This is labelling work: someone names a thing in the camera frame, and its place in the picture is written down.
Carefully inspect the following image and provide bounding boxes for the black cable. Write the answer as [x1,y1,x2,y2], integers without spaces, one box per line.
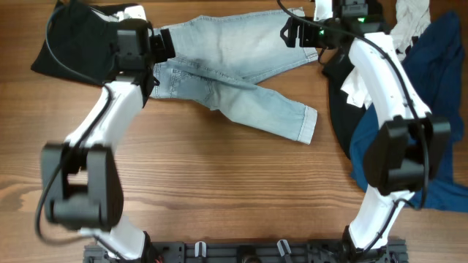
[276,0,431,253]
[33,0,129,262]

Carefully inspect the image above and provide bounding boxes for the right black cable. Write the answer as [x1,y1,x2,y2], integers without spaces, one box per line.
[276,0,431,253]

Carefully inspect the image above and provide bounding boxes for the left black cable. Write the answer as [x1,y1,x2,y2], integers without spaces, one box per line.
[33,0,129,262]

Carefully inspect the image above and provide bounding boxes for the black crumpled garment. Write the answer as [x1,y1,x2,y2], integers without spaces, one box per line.
[322,49,366,159]

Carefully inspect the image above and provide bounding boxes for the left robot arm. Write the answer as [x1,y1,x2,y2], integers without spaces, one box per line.
[34,18,176,262]

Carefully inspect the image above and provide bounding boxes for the folded black garment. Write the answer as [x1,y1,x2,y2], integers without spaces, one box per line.
[31,1,135,85]

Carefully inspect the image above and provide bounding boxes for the dark blue shirt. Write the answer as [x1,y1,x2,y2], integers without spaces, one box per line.
[349,9,468,213]

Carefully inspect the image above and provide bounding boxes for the light blue denim shorts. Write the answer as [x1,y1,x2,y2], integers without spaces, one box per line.
[151,10,317,144]

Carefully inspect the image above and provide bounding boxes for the black mounting rail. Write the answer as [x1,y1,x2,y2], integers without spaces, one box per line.
[83,239,410,263]

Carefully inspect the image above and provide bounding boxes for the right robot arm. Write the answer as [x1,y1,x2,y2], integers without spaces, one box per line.
[280,1,450,262]

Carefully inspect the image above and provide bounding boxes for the white crumpled shirt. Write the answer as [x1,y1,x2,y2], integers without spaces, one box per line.
[341,0,431,110]

